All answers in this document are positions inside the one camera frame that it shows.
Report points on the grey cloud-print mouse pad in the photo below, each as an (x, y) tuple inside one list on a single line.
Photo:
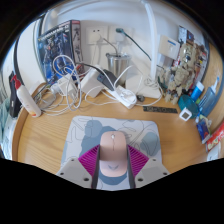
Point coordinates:
[(83, 133)]

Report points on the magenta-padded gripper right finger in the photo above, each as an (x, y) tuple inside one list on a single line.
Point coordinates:
[(150, 171)]

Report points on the white power strip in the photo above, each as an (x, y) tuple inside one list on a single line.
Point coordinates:
[(124, 96)]

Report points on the black ruler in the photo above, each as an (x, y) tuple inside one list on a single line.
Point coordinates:
[(160, 109)]

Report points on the teal blanket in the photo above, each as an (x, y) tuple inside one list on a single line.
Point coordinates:
[(5, 133)]

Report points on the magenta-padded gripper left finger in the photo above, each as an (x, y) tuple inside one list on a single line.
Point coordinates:
[(75, 171)]

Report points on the teal round container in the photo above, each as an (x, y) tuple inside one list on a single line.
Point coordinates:
[(190, 104)]

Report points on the white red-capped pump bottle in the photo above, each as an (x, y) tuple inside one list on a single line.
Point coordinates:
[(28, 101)]

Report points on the blue spray bottle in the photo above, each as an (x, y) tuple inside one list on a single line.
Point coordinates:
[(207, 100)]

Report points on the black power adapter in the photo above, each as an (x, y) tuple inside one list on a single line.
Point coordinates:
[(107, 80)]

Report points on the steel cup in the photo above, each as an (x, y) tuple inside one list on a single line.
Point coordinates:
[(118, 65)]

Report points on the pink computer mouse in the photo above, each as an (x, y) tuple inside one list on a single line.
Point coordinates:
[(114, 150)]

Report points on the white wall socket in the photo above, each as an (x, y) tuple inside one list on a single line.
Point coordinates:
[(95, 35)]

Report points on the colourful robot picture box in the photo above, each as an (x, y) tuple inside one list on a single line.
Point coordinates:
[(185, 35)]

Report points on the black bag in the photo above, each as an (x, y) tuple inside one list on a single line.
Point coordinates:
[(14, 106)]

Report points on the white desk lamp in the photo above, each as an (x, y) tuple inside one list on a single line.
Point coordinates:
[(150, 50)]

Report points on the small white carton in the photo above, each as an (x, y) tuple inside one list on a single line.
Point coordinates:
[(169, 46)]

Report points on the white power adapter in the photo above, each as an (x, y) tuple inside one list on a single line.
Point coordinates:
[(90, 83)]

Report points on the small white cube clock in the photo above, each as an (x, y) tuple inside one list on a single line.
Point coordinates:
[(185, 114)]

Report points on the tan robot model figure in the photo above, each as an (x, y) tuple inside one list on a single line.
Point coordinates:
[(173, 80)]

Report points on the blue model kit box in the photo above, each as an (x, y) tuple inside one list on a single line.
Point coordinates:
[(56, 50)]

